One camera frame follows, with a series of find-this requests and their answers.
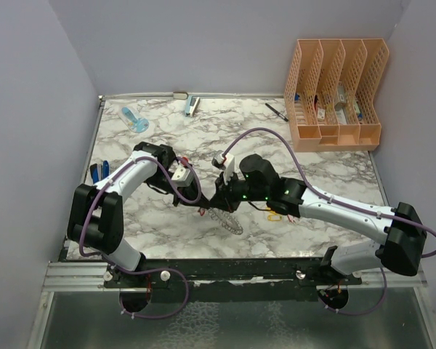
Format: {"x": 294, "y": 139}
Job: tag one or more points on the upper yellow key tag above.
{"x": 271, "y": 212}

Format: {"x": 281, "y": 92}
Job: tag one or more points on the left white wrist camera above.
{"x": 182, "y": 177}

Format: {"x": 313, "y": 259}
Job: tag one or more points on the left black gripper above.
{"x": 186, "y": 193}

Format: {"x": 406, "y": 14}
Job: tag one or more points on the yellow key tag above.
{"x": 274, "y": 217}
{"x": 271, "y": 212}

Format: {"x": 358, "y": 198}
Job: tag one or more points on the orange plastic file organizer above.
{"x": 330, "y": 91}

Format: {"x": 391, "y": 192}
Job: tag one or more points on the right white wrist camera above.
{"x": 226, "y": 163}

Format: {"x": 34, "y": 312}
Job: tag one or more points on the black marker pen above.
{"x": 277, "y": 113}

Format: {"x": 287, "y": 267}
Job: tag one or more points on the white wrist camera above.
{"x": 226, "y": 163}
{"x": 182, "y": 177}

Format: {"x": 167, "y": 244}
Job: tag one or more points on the blue white packaged item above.
{"x": 133, "y": 120}

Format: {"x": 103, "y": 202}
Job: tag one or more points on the white clip at wall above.
{"x": 180, "y": 95}

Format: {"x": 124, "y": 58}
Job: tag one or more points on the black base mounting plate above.
{"x": 172, "y": 281}

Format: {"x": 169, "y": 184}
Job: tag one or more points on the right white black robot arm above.
{"x": 395, "y": 236}

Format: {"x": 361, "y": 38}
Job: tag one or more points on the aluminium frame rail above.
{"x": 89, "y": 277}

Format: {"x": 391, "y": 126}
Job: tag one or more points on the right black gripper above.
{"x": 225, "y": 201}

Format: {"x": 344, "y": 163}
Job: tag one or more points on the light blue stapler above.
{"x": 191, "y": 106}

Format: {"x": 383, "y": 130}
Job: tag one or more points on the round metal keyring disc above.
{"x": 226, "y": 220}

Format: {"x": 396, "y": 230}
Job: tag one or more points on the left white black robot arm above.
{"x": 96, "y": 220}

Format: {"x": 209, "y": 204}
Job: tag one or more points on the lower yellow key tag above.
{"x": 274, "y": 217}

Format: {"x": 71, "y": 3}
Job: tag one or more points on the dark blue stapler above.
{"x": 99, "y": 171}

